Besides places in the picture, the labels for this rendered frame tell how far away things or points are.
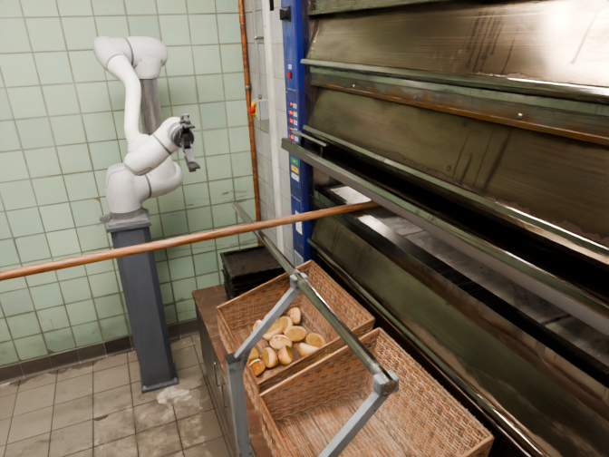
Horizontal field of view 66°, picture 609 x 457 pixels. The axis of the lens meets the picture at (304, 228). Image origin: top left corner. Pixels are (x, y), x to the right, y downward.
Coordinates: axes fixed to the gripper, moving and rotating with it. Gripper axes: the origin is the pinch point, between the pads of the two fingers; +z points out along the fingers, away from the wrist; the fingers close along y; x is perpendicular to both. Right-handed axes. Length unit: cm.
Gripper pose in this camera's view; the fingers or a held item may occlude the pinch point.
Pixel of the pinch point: (192, 147)
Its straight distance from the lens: 162.8
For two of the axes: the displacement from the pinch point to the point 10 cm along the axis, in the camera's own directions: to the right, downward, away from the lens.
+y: 0.4, 9.2, 3.9
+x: -9.2, 1.8, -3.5
